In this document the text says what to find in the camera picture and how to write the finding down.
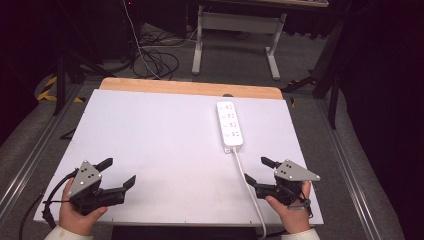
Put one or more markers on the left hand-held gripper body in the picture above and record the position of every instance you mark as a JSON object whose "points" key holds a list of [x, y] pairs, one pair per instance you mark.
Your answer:
{"points": [[87, 186]]}

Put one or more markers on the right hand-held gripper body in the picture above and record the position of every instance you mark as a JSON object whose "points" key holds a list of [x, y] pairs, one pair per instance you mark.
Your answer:
{"points": [[286, 186]]}

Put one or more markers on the person's right hand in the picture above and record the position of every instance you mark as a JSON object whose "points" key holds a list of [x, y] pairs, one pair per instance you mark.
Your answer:
{"points": [[295, 216]]}

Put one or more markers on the person's left hand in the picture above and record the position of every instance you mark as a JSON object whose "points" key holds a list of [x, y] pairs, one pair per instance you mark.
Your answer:
{"points": [[75, 220]]}

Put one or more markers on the white board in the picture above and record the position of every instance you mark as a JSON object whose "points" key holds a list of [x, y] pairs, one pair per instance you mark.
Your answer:
{"points": [[166, 150]]}

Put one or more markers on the person's right white sleeve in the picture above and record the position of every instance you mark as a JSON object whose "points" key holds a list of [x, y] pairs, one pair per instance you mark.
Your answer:
{"points": [[301, 235]]}

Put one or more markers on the person's white sleeve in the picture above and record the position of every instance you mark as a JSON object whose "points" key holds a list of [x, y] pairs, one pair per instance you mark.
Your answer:
{"points": [[301, 235], [66, 235]]}

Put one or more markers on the person's left white sleeve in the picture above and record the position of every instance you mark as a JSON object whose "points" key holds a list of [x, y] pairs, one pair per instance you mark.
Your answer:
{"points": [[66, 235]]}

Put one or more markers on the white power strip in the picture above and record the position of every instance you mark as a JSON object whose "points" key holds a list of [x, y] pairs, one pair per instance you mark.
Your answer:
{"points": [[229, 125]]}

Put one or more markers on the black metal stand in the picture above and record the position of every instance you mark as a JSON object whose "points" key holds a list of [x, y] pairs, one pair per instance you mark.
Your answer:
{"points": [[333, 83], [61, 83]]}

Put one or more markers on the yellow black floor tape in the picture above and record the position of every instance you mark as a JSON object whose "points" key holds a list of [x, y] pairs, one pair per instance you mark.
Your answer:
{"points": [[46, 91]]}

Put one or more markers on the wooden table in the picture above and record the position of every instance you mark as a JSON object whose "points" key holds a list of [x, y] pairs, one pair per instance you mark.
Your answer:
{"points": [[186, 87]]}

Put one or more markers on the dark curtain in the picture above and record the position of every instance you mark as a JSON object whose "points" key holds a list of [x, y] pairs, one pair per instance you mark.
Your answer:
{"points": [[386, 100]]}

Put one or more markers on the aluminium floor rail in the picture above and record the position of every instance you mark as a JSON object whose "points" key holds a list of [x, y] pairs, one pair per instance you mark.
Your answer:
{"points": [[36, 146], [350, 173]]}

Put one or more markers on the white metal desk frame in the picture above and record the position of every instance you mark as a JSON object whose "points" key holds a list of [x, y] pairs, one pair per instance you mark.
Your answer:
{"points": [[240, 22]]}

